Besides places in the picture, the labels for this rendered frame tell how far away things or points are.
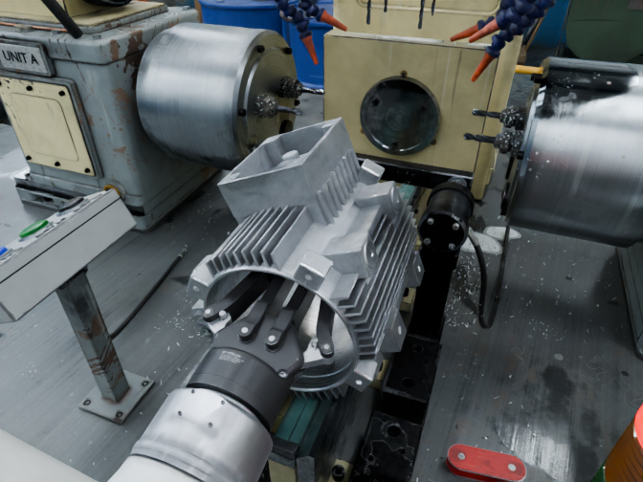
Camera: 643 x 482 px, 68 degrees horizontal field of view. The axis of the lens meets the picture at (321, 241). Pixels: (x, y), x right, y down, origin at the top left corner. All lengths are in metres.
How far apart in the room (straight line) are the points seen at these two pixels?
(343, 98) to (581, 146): 0.44
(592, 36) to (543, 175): 4.22
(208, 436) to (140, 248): 0.66
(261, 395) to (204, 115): 0.53
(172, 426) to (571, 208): 0.55
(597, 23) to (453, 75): 4.02
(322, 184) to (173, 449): 0.26
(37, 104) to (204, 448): 0.78
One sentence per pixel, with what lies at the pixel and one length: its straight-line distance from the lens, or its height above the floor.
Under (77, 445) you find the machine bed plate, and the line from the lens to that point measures 0.70.
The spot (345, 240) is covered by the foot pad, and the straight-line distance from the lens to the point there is 0.42.
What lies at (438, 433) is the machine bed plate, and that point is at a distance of 0.66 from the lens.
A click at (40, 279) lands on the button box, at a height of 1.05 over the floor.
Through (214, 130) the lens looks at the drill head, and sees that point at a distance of 0.80.
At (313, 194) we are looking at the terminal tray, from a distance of 0.44.
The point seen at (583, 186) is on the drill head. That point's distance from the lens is 0.69.
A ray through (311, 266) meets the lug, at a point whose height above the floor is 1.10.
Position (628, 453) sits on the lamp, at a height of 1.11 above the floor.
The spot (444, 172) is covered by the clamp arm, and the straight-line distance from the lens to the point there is 0.69.
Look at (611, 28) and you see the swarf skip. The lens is 4.87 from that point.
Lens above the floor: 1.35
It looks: 36 degrees down
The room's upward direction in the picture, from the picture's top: straight up
